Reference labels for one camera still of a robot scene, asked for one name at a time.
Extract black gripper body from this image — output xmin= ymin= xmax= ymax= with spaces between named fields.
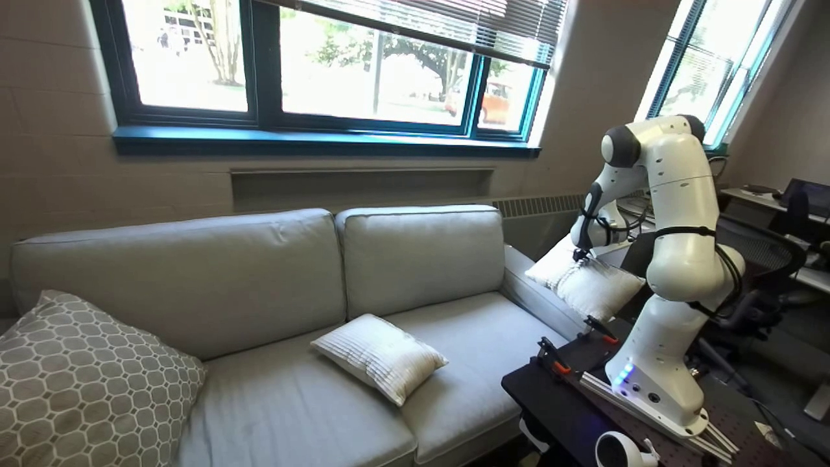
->
xmin=568 ymin=226 xmax=597 ymax=260

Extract white quilted pillow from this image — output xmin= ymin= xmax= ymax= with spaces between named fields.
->
xmin=523 ymin=234 xmax=649 ymax=324
xmin=308 ymin=311 xmax=452 ymax=410

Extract grey fabric couch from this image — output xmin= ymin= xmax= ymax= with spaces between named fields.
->
xmin=7 ymin=201 xmax=618 ymax=467

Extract grey lattice patterned pillow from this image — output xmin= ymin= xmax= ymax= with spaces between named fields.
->
xmin=0 ymin=286 xmax=211 ymax=467

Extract red black clamp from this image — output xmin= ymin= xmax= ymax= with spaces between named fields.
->
xmin=526 ymin=335 xmax=580 ymax=380
xmin=580 ymin=314 xmax=628 ymax=349

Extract black robot table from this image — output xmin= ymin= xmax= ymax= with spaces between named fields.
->
xmin=501 ymin=314 xmax=830 ymax=467

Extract black office chair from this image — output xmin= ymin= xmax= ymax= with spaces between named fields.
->
xmin=702 ymin=209 xmax=808 ymax=387

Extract white VR controller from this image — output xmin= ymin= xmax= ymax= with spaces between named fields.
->
xmin=592 ymin=427 xmax=664 ymax=467

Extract black computer monitor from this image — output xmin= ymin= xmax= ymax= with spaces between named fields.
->
xmin=775 ymin=177 xmax=830 ymax=241

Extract window blinds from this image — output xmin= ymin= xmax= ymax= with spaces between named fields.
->
xmin=274 ymin=0 xmax=574 ymax=69

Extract narrow teal framed window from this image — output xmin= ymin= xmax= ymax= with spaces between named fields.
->
xmin=629 ymin=0 xmax=811 ymax=152

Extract wide teal framed window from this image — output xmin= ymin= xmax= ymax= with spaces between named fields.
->
xmin=87 ymin=0 xmax=561 ymax=158

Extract wall heater grille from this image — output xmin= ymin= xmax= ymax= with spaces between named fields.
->
xmin=491 ymin=191 xmax=592 ymax=262

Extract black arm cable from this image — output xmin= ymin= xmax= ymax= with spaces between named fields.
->
xmin=594 ymin=191 xmax=746 ymax=319

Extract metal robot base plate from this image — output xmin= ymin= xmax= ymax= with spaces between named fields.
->
xmin=575 ymin=369 xmax=741 ymax=463

